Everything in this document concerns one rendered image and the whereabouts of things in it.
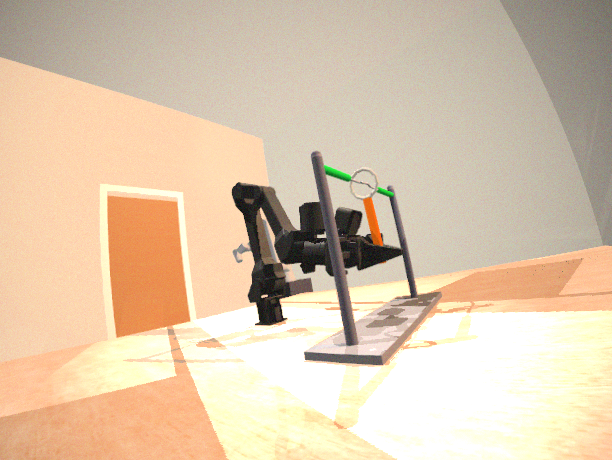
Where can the orange handle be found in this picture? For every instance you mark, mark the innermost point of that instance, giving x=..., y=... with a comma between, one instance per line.
x=369, y=207

